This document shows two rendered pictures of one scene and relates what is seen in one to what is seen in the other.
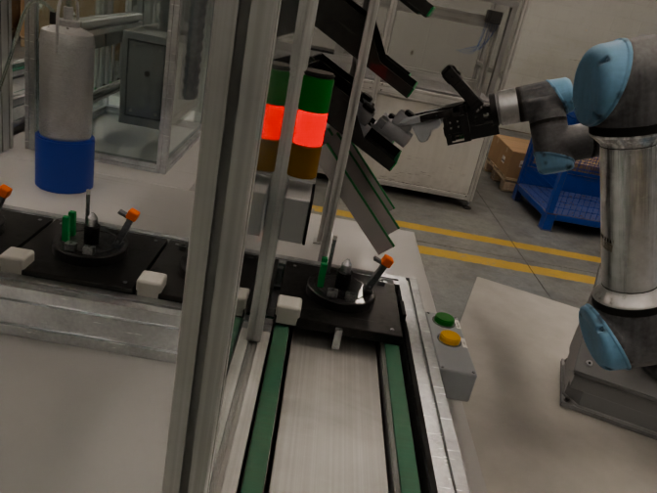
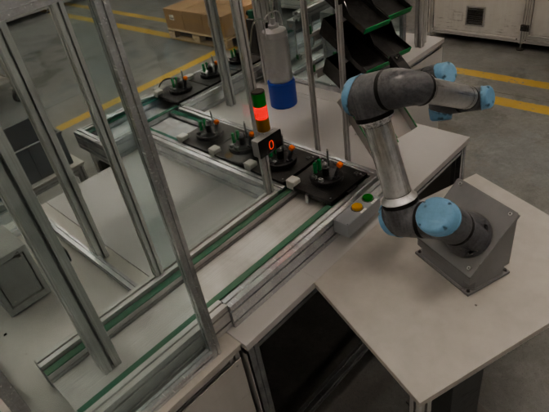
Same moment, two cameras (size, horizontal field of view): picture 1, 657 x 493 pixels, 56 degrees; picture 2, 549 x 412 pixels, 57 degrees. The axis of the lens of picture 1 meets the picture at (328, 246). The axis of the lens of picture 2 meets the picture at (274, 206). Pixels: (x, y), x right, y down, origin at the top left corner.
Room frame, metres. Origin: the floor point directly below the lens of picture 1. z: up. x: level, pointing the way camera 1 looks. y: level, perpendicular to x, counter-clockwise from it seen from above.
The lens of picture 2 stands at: (-0.14, -1.27, 2.16)
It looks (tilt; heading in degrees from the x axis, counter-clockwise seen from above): 36 degrees down; 52
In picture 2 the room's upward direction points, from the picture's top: 10 degrees counter-clockwise
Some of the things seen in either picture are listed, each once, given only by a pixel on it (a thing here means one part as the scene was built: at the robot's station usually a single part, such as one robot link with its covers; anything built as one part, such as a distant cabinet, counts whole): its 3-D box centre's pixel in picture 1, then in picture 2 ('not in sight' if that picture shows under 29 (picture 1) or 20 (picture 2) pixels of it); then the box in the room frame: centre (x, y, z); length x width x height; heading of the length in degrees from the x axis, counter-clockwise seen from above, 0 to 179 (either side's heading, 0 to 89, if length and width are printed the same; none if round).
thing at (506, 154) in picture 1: (552, 171); not in sight; (6.39, -2.13, 0.20); 1.20 x 0.80 x 0.41; 94
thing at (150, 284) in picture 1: (216, 253); (279, 153); (1.09, 0.21, 1.01); 0.24 x 0.24 x 0.13; 3
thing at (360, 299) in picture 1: (340, 291); (326, 176); (1.11, -0.04, 0.98); 0.14 x 0.14 x 0.02
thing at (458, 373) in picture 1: (445, 353); (357, 213); (1.03, -0.26, 0.93); 0.21 x 0.07 x 0.06; 3
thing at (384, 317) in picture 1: (338, 299); (326, 180); (1.11, -0.04, 0.96); 0.24 x 0.24 x 0.02; 3
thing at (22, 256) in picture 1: (91, 231); not in sight; (1.08, 0.46, 1.01); 0.24 x 0.24 x 0.13; 3
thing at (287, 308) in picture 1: (287, 310); (292, 182); (1.00, 0.05, 0.97); 0.05 x 0.05 x 0.04; 3
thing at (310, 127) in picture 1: (308, 126); (261, 111); (0.91, 0.06, 1.34); 0.05 x 0.05 x 0.05
